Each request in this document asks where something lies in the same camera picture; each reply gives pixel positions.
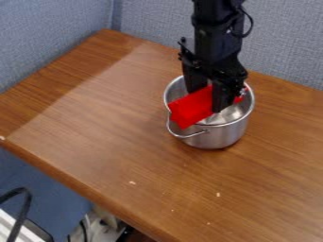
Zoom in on stainless steel pot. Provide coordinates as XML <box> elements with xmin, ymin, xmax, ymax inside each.
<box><xmin>162</xmin><ymin>76</ymin><xmax>254</xmax><ymax>149</ymax></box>

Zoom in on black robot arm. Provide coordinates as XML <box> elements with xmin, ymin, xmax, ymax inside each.
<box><xmin>178</xmin><ymin>0</ymin><xmax>253</xmax><ymax>112</ymax></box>

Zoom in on black cable loop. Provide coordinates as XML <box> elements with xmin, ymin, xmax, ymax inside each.
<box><xmin>0</xmin><ymin>187</ymin><xmax>33</xmax><ymax>242</ymax></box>

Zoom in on white device under table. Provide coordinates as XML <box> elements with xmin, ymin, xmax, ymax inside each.
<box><xmin>64</xmin><ymin>205</ymin><xmax>126</xmax><ymax>242</ymax></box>

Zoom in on red rectangular block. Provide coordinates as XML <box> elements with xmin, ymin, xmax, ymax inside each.
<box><xmin>166</xmin><ymin>83</ymin><xmax>246</xmax><ymax>130</ymax></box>

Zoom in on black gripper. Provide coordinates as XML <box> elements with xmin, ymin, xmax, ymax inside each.
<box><xmin>178</xmin><ymin>25</ymin><xmax>248</xmax><ymax>113</ymax></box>

